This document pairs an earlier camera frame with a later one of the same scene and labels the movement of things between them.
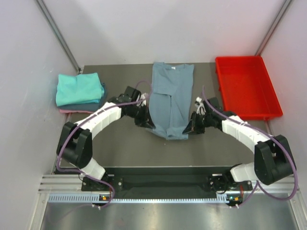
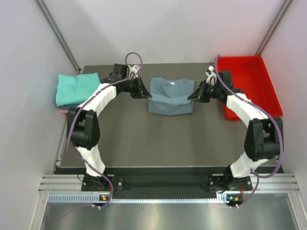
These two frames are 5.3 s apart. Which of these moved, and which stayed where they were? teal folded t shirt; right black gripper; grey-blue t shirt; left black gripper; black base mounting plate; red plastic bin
Moved: left black gripper; grey-blue t shirt; right black gripper
Stayed: black base mounting plate; teal folded t shirt; red plastic bin
